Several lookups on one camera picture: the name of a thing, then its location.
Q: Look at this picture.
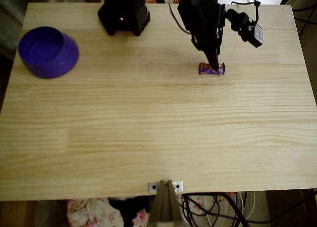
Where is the purple orange candy wrapper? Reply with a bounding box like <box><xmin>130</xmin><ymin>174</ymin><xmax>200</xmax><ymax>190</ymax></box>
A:
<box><xmin>199</xmin><ymin>61</ymin><xmax>226</xmax><ymax>76</ymax></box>

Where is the purple plastic bowl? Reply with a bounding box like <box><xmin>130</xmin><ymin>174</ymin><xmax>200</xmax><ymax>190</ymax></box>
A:
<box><xmin>18</xmin><ymin>26</ymin><xmax>80</xmax><ymax>79</ymax></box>

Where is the black fabric item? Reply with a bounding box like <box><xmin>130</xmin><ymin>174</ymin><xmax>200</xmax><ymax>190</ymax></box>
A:
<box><xmin>108</xmin><ymin>196</ymin><xmax>151</xmax><ymax>227</ymax></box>

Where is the grey green curtain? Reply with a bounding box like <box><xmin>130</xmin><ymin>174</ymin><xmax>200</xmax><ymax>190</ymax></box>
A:
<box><xmin>0</xmin><ymin>0</ymin><xmax>102</xmax><ymax>60</ymax></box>

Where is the floral pink white cloth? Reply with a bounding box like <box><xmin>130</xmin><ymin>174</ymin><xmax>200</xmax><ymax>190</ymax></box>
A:
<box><xmin>66</xmin><ymin>192</ymin><xmax>236</xmax><ymax>227</ymax></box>

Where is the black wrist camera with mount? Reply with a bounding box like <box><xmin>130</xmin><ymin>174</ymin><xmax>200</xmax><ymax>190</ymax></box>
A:
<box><xmin>224</xmin><ymin>8</ymin><xmax>264</xmax><ymax>49</ymax></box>

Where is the black camera cable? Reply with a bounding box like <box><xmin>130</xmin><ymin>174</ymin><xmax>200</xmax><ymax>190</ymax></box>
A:
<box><xmin>230</xmin><ymin>0</ymin><xmax>261</xmax><ymax>27</ymax></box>

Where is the silver metal bracket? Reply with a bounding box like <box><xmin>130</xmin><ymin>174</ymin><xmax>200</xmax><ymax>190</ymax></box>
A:
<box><xmin>148</xmin><ymin>180</ymin><xmax>184</xmax><ymax>193</ymax></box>

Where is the white cable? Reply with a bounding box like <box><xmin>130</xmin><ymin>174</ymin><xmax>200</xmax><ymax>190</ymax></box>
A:
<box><xmin>205</xmin><ymin>191</ymin><xmax>256</xmax><ymax>227</ymax></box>

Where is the thick black cable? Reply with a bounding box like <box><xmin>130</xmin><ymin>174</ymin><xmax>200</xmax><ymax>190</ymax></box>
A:
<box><xmin>210</xmin><ymin>192</ymin><xmax>251</xmax><ymax>227</ymax></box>

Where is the thin black cable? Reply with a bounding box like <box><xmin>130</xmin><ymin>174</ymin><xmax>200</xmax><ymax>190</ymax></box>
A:
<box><xmin>182</xmin><ymin>189</ymin><xmax>317</xmax><ymax>227</ymax></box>

